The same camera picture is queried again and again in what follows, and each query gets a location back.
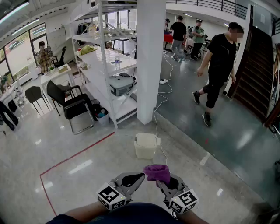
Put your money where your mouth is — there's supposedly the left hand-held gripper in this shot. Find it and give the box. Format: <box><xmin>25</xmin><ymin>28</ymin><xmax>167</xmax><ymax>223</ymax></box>
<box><xmin>97</xmin><ymin>172</ymin><xmax>146</xmax><ymax>211</ymax></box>

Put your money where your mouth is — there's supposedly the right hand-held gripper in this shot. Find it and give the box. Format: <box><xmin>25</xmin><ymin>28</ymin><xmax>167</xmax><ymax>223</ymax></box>
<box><xmin>156</xmin><ymin>173</ymin><xmax>200</xmax><ymax>214</ymax></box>

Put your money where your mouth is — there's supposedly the purple cloth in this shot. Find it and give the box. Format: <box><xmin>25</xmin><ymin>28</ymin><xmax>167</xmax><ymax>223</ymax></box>
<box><xmin>143</xmin><ymin>164</ymin><xmax>171</xmax><ymax>188</ymax></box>

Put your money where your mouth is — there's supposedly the small white trash bin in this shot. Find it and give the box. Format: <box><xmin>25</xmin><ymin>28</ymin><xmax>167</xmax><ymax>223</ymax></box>
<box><xmin>134</xmin><ymin>133</ymin><xmax>158</xmax><ymax>160</ymax></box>

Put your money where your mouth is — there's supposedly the person's right forearm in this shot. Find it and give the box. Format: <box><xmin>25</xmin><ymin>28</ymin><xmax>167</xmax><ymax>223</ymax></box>
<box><xmin>176</xmin><ymin>209</ymin><xmax>208</xmax><ymax>224</ymax></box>

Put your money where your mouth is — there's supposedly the person's left forearm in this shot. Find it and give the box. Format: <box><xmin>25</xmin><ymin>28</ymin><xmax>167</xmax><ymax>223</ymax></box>
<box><xmin>64</xmin><ymin>201</ymin><xmax>110</xmax><ymax>223</ymax></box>

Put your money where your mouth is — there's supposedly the yellow green cloth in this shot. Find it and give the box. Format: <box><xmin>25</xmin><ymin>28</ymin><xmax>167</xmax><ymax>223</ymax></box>
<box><xmin>78</xmin><ymin>45</ymin><xmax>99</xmax><ymax>56</ymax></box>

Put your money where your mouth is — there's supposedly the person's dark blue shirt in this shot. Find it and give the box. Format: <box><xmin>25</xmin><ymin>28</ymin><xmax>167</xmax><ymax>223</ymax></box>
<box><xmin>45</xmin><ymin>202</ymin><xmax>175</xmax><ymax>224</ymax></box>

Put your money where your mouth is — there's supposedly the black mesh wastebasket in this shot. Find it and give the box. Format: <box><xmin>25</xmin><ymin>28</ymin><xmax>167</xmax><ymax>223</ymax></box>
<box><xmin>91</xmin><ymin>99</ymin><xmax>102</xmax><ymax>121</ymax></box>

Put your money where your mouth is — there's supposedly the white grey plastic case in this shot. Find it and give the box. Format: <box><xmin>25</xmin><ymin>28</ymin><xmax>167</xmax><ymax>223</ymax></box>
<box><xmin>108</xmin><ymin>74</ymin><xmax>136</xmax><ymax>97</ymax></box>

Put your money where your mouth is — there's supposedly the black mesh sled chair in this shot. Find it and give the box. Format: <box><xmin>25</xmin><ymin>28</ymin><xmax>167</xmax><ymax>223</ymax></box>
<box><xmin>46</xmin><ymin>80</ymin><xmax>97</xmax><ymax>135</ymax></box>

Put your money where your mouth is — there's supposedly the white square pillar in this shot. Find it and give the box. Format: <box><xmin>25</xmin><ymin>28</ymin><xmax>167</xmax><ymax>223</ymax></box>
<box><xmin>136</xmin><ymin>0</ymin><xmax>167</xmax><ymax>125</ymax></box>

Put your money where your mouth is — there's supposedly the white metal shelving rack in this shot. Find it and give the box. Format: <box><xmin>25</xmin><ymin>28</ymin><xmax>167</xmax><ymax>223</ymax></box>
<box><xmin>70</xmin><ymin>0</ymin><xmax>138</xmax><ymax>132</ymax></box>

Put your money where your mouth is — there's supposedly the white rectangular table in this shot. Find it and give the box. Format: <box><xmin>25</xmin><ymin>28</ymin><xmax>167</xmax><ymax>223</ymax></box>
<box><xmin>40</xmin><ymin>63</ymin><xmax>76</xmax><ymax>110</ymax></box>

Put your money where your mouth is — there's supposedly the dark grey side chair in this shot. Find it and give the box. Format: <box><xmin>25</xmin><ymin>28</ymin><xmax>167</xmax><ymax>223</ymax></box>
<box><xmin>24</xmin><ymin>86</ymin><xmax>50</xmax><ymax>116</ymax></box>

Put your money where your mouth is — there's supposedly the dark wooden staircase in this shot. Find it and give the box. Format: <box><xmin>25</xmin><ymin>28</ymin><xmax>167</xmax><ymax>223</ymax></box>
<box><xmin>227</xmin><ymin>25</ymin><xmax>277</xmax><ymax>127</ymax></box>

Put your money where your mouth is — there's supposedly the black high-back office chair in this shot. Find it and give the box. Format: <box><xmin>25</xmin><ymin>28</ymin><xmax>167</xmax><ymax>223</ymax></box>
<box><xmin>52</xmin><ymin>46</ymin><xmax>67</xmax><ymax>68</ymax></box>

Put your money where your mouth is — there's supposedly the white floor appliance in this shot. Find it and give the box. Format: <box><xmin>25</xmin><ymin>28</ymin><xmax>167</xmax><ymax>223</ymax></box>
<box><xmin>29</xmin><ymin>65</ymin><xmax>39</xmax><ymax>81</ymax></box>

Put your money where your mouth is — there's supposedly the white side desk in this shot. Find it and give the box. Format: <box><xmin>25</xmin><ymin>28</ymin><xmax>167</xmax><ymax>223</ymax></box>
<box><xmin>0</xmin><ymin>84</ymin><xmax>25</xmax><ymax>110</ymax></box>

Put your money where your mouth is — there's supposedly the dark backpack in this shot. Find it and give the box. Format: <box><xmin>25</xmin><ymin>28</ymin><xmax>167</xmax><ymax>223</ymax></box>
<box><xmin>77</xmin><ymin>23</ymin><xmax>88</xmax><ymax>35</ymax></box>

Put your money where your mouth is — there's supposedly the large glass window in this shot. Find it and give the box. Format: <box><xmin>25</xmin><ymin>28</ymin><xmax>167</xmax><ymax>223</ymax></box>
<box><xmin>0</xmin><ymin>21</ymin><xmax>48</xmax><ymax>82</ymax></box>

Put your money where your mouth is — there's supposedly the black balcony railing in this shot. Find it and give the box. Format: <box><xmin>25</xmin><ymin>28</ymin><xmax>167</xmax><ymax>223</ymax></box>
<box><xmin>166</xmin><ymin>0</ymin><xmax>249</xmax><ymax>20</ymax></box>

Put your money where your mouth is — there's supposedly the white floor cable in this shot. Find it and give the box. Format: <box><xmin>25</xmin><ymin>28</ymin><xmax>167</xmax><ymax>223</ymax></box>
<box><xmin>163</xmin><ymin>52</ymin><xmax>175</xmax><ymax>81</ymax></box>
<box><xmin>153</xmin><ymin>81</ymin><xmax>174</xmax><ymax>166</ymax></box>

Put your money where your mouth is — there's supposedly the white wall whiteboard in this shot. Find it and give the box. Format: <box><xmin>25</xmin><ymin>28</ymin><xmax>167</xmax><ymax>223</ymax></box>
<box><xmin>47</xmin><ymin>28</ymin><xmax>67</xmax><ymax>53</ymax></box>

